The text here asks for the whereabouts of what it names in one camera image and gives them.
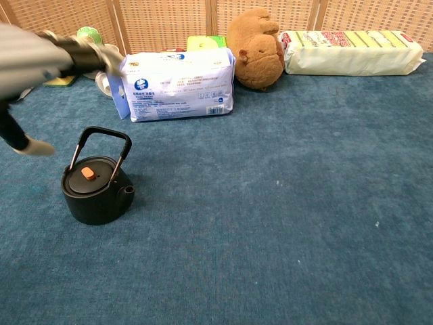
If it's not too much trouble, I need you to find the black teapot with handle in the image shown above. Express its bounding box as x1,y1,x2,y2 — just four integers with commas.
60,126,137,226

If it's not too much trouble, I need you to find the blue table cloth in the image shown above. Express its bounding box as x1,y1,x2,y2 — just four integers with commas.
0,52,433,325

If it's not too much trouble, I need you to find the green girl doll figure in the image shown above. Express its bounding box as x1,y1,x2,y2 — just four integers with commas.
76,26,105,45

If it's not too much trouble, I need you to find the white ceramic bowl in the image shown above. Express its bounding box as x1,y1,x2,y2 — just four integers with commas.
83,43,120,81

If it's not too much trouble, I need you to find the black lid with orange knob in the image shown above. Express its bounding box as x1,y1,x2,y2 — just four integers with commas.
64,160,114,194

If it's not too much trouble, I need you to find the brown capybara plush toy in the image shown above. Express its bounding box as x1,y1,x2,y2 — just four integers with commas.
226,7,285,92

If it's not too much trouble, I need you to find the yellow green sponge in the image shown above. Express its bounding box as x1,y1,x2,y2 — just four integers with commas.
43,74,79,88

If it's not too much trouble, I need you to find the long pale yellow plastic package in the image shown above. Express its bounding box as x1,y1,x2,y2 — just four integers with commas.
278,29,426,77

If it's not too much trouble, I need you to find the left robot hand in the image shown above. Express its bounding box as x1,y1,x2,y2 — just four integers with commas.
0,22,126,157

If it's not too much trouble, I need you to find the green yellow tissue box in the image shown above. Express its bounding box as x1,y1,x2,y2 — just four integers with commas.
187,35,228,53

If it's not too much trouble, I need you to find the blue white tissue pack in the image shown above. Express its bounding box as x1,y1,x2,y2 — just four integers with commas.
116,47,237,123

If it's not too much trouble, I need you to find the woven rattan folding screen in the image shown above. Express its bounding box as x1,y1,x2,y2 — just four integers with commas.
0,0,433,60

